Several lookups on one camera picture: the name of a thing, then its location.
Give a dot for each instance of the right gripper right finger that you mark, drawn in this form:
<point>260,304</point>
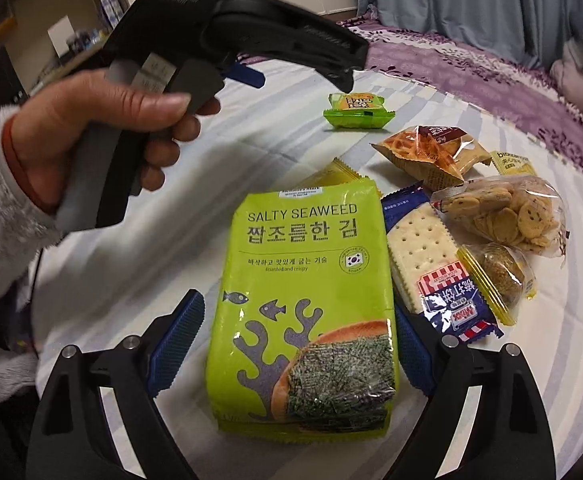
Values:
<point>510,436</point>

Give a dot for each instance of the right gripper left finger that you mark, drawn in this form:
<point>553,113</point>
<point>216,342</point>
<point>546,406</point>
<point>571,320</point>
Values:
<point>71,437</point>

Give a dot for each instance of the small green moka snack pack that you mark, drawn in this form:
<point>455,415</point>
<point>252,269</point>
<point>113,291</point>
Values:
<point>362,111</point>

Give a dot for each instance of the gold yellow snack packet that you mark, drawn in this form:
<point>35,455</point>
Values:
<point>335,173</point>

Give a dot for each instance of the clear bag round cookies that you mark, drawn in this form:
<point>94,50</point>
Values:
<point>521,211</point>

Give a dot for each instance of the green salty seaweed pack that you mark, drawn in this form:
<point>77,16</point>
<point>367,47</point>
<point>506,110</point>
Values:
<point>303,340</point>

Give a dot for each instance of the tan waffle snack bag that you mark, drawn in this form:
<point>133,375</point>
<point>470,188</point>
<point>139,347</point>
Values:
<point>435,155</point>

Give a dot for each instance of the white fleece sleeve forearm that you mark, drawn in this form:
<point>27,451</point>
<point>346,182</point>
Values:
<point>1,239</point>

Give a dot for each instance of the person left hand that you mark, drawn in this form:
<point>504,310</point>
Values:
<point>41,138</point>

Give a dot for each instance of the wooden bookshelf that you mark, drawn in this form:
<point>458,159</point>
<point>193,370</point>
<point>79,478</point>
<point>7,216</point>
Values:
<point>25,44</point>

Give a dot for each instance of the blue cracker pack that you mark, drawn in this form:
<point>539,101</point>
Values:
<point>430,278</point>

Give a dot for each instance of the clear pack brown pastry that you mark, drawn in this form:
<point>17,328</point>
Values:
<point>503,276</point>

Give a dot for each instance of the striped white grey blanket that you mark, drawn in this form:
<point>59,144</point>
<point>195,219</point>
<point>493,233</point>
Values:
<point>97,287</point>

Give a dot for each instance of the small yellow bibizan packet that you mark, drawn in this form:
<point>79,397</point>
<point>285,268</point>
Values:
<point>509,164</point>

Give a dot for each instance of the blue-grey curtain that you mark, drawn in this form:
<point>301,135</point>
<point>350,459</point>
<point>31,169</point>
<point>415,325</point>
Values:
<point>531,33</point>

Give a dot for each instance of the purple floral bedsheet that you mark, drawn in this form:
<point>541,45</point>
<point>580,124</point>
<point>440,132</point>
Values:
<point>525,98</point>

